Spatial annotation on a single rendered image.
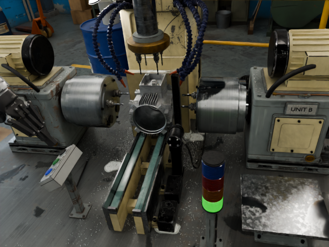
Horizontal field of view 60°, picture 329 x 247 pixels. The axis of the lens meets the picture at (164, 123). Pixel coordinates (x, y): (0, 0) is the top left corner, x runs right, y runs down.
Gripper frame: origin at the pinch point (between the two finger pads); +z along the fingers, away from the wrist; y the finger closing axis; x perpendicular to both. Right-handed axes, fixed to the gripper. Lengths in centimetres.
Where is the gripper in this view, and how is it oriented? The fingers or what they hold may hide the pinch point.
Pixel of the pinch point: (46, 137)
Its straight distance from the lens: 109.3
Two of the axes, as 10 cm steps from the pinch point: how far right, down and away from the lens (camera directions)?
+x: -7.8, 4.0, 4.8
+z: 5.9, 7.1, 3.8
